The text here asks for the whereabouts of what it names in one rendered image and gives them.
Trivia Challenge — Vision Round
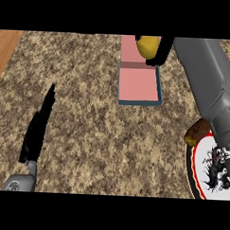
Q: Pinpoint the yellow lemon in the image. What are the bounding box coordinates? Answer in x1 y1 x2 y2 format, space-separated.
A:
135 35 162 61

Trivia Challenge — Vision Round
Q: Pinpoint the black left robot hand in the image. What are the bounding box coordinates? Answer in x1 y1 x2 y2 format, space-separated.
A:
18 81 57 166

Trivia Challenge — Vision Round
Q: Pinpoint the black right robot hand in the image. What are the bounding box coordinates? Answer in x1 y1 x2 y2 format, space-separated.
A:
133 35 175 67

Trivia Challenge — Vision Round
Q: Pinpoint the white plate with black print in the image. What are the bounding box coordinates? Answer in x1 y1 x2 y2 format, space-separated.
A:
183 130 230 202

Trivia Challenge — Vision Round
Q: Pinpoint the pink cardboard box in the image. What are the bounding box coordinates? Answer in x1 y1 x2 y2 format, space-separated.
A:
117 35 166 108

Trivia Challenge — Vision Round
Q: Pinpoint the brown potato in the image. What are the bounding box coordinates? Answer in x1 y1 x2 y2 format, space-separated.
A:
183 117 213 148

